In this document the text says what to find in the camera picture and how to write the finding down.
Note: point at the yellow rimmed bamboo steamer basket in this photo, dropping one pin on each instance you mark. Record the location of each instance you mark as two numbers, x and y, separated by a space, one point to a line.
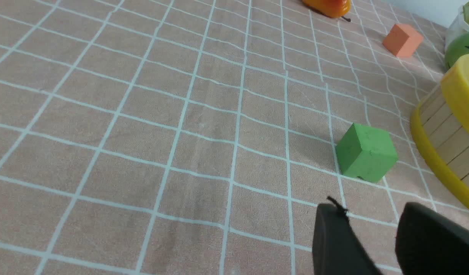
443 142

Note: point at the green lidded plastic box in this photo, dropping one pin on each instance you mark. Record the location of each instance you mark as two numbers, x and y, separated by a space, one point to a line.
459 26

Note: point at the orange foam cube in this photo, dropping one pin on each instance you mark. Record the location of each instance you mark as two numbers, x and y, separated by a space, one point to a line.
402 40

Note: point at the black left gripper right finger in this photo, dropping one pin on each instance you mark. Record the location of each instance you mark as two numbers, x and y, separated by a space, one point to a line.
427 243

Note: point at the green foam cube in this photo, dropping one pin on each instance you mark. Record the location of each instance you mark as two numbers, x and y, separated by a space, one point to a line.
365 152

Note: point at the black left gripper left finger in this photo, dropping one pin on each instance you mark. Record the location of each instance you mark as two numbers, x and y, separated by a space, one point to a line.
336 249

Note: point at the pink grid tablecloth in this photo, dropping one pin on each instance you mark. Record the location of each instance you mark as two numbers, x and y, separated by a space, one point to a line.
183 137

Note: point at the orange toy pear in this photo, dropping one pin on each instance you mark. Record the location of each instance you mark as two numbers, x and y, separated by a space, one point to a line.
330 8

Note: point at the green toy watermelon ball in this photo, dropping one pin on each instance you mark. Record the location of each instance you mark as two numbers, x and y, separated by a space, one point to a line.
457 48

